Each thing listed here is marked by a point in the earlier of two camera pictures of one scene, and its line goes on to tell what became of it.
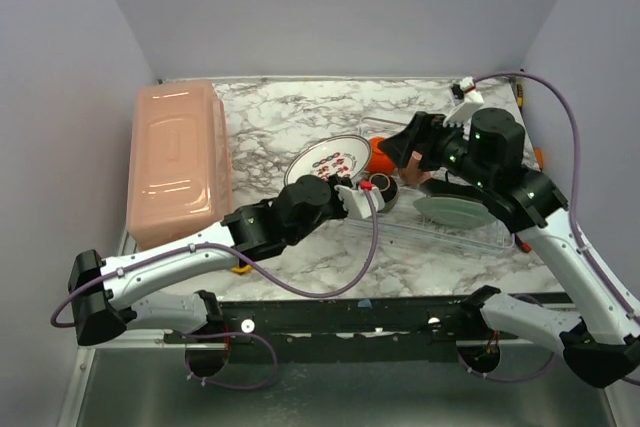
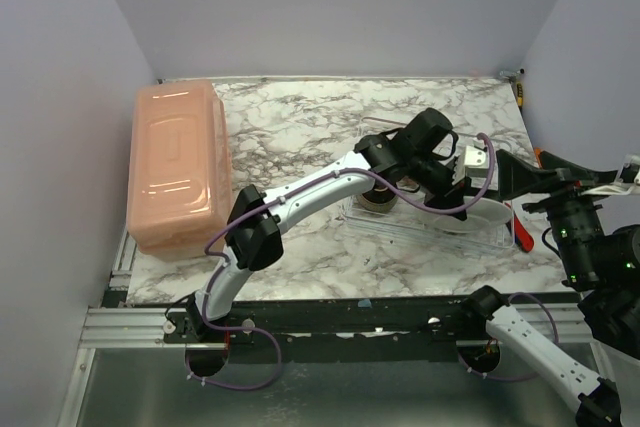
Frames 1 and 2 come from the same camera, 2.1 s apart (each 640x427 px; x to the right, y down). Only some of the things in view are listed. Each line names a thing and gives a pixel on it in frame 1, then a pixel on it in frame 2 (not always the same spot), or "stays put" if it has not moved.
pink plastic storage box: x=179 y=179 stays put
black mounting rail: x=330 y=330 stays put
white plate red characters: x=342 y=155 → x=482 y=215
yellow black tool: x=520 y=95 stays put
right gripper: x=427 y=138 → x=552 y=180
